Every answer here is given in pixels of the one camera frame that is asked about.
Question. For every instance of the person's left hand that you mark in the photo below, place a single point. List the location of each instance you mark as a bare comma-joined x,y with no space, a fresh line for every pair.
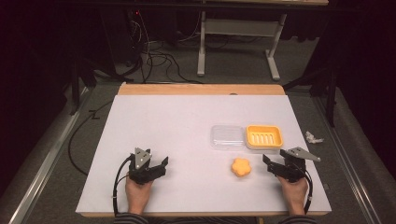
137,194

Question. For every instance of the crumpled white paper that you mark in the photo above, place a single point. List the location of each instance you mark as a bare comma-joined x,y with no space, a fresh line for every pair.
312,137

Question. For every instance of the person's right hand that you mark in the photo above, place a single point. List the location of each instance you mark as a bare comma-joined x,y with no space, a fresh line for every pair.
295,193

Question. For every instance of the white metal desk frame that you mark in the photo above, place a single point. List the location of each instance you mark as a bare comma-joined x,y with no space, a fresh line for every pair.
243,27

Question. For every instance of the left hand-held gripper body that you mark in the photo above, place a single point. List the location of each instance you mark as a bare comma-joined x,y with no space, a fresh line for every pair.
140,172

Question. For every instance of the metal floor rail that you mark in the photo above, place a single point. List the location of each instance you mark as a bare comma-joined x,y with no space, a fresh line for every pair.
345,146
46,158

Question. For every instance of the yellow soap dish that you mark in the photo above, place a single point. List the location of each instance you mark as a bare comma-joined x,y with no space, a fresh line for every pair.
264,137

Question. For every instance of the clear plastic lid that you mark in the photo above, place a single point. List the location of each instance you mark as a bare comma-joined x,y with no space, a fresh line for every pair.
227,137

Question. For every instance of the white table mat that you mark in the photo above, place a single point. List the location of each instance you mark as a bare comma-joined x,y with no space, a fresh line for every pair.
174,130

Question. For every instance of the orange flower-shaped soap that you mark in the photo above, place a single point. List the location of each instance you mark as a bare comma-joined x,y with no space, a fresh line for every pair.
241,167

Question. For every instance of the black metal stand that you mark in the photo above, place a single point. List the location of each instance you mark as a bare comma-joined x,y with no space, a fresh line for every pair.
330,93
81,74

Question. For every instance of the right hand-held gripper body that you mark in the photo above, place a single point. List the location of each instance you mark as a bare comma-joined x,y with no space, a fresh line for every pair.
292,171

